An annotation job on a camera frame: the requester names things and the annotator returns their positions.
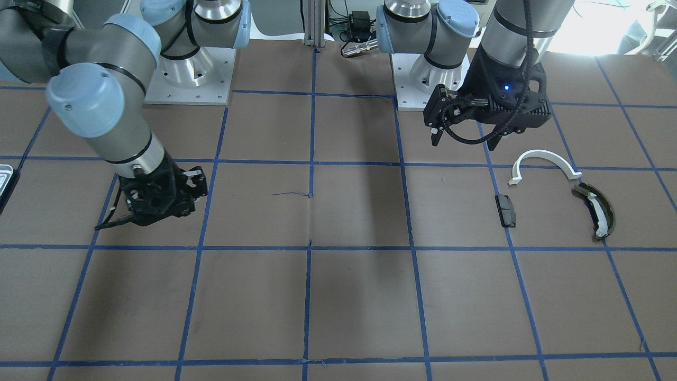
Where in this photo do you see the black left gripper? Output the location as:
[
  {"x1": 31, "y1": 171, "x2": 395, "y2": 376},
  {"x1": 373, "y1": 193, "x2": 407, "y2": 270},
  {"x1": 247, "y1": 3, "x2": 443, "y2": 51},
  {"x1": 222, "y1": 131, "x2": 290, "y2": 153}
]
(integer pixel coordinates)
[{"x1": 423, "y1": 47, "x2": 552, "y2": 151}]

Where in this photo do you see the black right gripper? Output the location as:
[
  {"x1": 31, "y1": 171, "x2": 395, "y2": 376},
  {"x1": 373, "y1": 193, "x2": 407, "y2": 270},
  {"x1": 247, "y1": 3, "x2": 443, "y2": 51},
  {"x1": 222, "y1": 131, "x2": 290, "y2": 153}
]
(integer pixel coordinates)
[{"x1": 94, "y1": 153, "x2": 208, "y2": 231}]

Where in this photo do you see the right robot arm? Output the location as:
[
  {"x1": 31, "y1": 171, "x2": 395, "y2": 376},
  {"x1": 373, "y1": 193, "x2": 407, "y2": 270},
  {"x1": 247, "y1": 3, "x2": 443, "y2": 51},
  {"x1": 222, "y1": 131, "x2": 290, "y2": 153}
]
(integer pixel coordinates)
[{"x1": 1, "y1": 1, "x2": 251, "y2": 230}]

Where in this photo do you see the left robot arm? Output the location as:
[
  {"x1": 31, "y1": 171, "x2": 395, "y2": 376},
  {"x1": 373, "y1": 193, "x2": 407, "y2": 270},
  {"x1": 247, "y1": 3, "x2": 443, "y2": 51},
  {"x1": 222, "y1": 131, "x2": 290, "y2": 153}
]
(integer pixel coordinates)
[{"x1": 376, "y1": 1, "x2": 574, "y2": 150}]

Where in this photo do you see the ribbed metal tray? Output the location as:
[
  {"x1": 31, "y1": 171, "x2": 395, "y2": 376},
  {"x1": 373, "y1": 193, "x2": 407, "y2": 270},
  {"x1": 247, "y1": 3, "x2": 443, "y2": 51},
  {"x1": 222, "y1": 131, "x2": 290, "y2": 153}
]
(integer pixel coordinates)
[{"x1": 0, "y1": 164, "x2": 15, "y2": 197}]

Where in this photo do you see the white curved plastic part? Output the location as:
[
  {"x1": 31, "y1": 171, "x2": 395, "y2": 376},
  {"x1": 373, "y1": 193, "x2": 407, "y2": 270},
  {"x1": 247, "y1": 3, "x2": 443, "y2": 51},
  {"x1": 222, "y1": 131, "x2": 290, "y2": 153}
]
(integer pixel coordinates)
[{"x1": 508, "y1": 150, "x2": 582, "y2": 186}]

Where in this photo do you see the black brake pad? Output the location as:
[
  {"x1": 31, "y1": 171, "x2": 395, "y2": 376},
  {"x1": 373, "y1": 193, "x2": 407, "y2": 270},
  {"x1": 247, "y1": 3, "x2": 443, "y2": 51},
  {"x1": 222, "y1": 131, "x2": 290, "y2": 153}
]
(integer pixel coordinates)
[{"x1": 494, "y1": 194, "x2": 517, "y2": 228}]

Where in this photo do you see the dark brake shoe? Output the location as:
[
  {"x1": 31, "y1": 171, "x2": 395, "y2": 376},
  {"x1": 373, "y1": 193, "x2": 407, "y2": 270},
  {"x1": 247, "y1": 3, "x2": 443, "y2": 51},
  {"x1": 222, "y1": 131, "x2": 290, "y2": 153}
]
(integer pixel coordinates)
[{"x1": 573, "y1": 183, "x2": 616, "y2": 240}]

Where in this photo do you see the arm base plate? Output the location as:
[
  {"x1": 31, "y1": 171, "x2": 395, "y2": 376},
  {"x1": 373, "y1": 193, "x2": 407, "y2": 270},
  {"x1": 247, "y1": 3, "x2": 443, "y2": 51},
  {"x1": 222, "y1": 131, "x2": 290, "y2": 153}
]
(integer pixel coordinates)
[
  {"x1": 144, "y1": 47, "x2": 239, "y2": 106},
  {"x1": 391, "y1": 53, "x2": 470, "y2": 111}
]

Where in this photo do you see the aluminium frame post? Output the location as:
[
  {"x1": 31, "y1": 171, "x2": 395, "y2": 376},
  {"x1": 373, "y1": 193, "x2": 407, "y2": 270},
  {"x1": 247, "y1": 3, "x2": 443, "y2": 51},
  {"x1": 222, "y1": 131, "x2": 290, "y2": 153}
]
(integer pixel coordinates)
[{"x1": 300, "y1": 0, "x2": 328, "y2": 50}]

